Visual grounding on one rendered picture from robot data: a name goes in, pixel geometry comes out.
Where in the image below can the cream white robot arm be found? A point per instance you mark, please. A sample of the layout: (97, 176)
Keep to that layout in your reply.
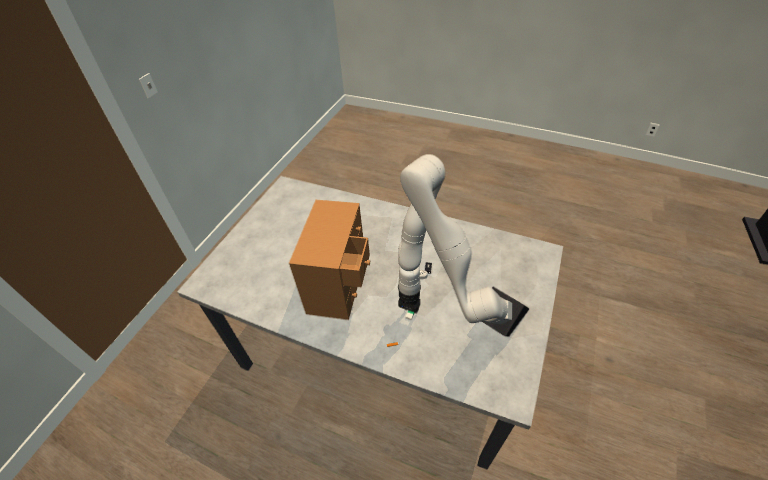
(420, 181)

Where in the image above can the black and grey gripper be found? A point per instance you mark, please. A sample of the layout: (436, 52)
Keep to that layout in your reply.
(410, 294)

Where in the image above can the brown chest of drawers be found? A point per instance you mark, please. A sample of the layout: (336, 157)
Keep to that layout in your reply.
(317, 257)

